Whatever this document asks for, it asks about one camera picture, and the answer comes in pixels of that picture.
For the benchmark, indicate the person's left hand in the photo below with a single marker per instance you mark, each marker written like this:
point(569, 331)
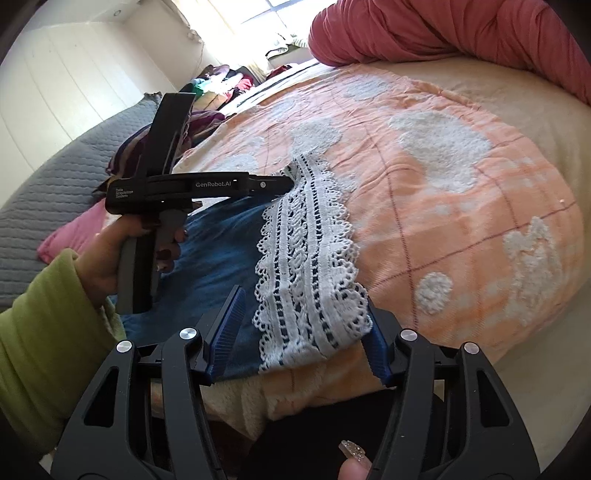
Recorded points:
point(104, 263)

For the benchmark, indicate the pink quilted pillow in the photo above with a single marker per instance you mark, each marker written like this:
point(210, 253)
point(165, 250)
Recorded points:
point(69, 235)

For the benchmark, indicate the person's left forearm green sleeve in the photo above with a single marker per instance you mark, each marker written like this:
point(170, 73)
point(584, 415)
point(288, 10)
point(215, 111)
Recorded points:
point(41, 346)

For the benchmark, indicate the red rolled quilt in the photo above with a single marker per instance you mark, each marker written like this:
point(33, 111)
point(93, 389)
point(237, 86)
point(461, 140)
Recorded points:
point(438, 32)

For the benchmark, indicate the blue denim pants lace hem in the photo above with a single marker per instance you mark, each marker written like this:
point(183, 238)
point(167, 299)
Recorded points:
point(207, 249)

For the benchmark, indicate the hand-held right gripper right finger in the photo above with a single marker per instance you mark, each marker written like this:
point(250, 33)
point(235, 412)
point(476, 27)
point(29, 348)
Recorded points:
point(381, 355)

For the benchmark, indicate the person's right hand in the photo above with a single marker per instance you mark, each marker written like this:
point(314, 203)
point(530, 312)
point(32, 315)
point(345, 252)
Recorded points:
point(353, 461)

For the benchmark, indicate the heap of light cloths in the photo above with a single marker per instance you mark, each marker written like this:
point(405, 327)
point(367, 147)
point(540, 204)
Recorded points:
point(288, 46)

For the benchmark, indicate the purple striped cloth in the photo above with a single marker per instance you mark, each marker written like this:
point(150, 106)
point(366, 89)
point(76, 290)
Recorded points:
point(134, 147)

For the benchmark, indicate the orange and white fleece blanket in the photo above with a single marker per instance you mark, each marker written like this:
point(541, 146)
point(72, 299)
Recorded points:
point(438, 207)

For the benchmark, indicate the person's black trousers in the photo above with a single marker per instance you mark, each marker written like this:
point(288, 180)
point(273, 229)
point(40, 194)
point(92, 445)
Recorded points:
point(300, 438)

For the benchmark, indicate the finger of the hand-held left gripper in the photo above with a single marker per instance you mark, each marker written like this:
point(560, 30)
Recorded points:
point(272, 183)

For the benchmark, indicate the grey quilted cover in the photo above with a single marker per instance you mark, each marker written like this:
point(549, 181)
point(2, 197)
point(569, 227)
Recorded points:
point(46, 184)

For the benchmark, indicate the pile of colourful clothes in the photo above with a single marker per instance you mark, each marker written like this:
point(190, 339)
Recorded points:
point(221, 83)

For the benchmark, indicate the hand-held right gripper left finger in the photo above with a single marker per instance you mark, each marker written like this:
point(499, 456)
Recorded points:
point(226, 332)

